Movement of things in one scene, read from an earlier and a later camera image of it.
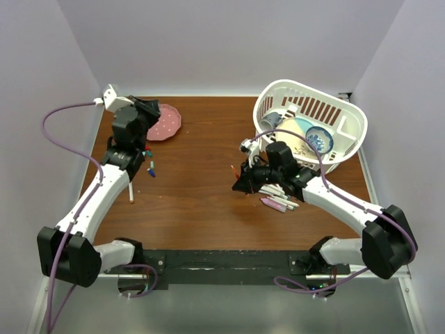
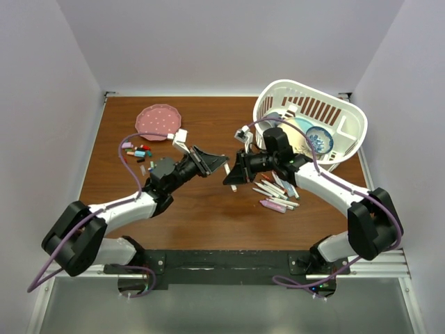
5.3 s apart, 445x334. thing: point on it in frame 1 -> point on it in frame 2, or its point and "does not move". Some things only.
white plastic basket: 346,122 does not move
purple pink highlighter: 274,205 does not move
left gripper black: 149,107 -> 205,163
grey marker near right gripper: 286,202 does not move
